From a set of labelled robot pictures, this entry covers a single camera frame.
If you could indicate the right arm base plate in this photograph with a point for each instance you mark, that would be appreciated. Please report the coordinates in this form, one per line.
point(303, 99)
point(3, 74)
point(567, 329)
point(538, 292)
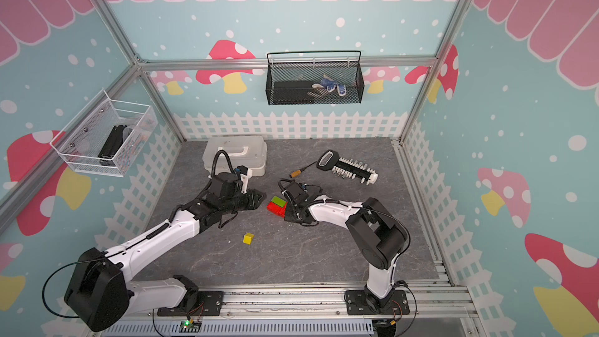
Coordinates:
point(363, 302)

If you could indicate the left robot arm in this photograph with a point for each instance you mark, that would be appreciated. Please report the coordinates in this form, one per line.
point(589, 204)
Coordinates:
point(102, 288)

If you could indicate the small wooden-handled screwdriver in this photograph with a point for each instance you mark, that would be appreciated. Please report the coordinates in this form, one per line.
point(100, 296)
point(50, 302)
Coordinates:
point(296, 173)

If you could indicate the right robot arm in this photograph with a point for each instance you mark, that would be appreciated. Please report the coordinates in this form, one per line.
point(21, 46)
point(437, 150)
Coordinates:
point(379, 236)

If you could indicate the yellow small block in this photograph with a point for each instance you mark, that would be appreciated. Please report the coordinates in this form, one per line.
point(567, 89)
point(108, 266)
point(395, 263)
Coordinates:
point(248, 238)

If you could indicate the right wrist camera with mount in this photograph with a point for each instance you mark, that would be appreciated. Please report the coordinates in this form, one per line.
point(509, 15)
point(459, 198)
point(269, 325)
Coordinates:
point(292, 191)

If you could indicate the small green-lit circuit board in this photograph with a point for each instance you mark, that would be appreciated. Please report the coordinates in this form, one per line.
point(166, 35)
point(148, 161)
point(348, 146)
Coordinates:
point(190, 326)

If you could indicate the blue white item in basket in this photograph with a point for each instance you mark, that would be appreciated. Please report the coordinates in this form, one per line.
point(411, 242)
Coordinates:
point(327, 86)

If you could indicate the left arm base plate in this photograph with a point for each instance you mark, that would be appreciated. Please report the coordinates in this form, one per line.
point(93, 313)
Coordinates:
point(196, 304)

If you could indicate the black box in white basket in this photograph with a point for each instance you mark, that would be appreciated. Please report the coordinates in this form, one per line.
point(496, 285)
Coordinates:
point(115, 140)

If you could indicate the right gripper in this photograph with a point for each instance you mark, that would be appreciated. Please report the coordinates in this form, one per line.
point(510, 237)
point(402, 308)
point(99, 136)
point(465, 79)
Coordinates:
point(287, 217)

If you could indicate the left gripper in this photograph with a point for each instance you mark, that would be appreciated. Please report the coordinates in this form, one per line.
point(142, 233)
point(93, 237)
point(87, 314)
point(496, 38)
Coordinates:
point(253, 203)

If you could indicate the black wire wall basket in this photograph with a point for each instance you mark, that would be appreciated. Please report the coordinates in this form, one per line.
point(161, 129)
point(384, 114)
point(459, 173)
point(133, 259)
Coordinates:
point(291, 75)

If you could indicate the white wire wall basket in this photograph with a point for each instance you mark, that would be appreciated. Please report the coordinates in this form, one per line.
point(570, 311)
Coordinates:
point(80, 141)

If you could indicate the red block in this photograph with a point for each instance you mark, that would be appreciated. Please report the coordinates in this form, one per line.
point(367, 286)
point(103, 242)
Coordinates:
point(277, 209)

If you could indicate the green rectangular block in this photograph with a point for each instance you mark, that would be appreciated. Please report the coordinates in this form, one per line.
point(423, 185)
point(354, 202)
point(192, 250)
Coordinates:
point(279, 202)

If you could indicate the white plastic storage box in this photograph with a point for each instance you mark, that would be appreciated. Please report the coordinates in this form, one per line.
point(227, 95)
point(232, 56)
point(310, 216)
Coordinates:
point(250, 151)

